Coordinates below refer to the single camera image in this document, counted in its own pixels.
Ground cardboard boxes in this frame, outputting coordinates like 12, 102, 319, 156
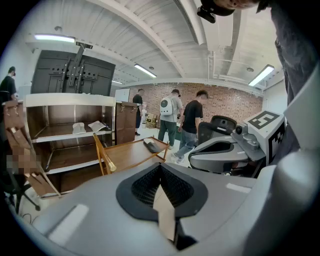
144, 112, 159, 129

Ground person's grey shirt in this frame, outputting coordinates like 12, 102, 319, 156
255, 0, 320, 107

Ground black head-mounted camera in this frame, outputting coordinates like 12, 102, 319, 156
196, 0, 236, 24

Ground white backpack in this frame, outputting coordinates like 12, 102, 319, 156
159, 97, 175, 117

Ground wooden serving cart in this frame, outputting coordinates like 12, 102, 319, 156
92, 133, 170, 176

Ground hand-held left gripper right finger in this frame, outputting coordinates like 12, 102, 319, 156
159, 162, 258, 247

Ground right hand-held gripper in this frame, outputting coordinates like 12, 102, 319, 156
188, 109, 287, 173

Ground black television mount bracket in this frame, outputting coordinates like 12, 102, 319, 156
48, 41, 99, 94

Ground white wooden shelf unit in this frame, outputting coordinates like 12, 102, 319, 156
23, 93, 116, 196

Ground black floor cable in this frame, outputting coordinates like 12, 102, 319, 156
21, 211, 39, 224

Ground large black television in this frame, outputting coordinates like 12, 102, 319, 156
30, 49, 116, 97

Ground person's head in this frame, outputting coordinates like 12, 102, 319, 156
213, 0, 262, 11

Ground whiteboard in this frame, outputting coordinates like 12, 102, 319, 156
114, 87, 131, 103

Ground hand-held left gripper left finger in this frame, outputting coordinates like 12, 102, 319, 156
32, 162, 177, 256

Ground black object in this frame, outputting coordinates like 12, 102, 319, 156
146, 141, 163, 154

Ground white ceiling pipes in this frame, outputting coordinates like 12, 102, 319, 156
206, 50, 266, 82

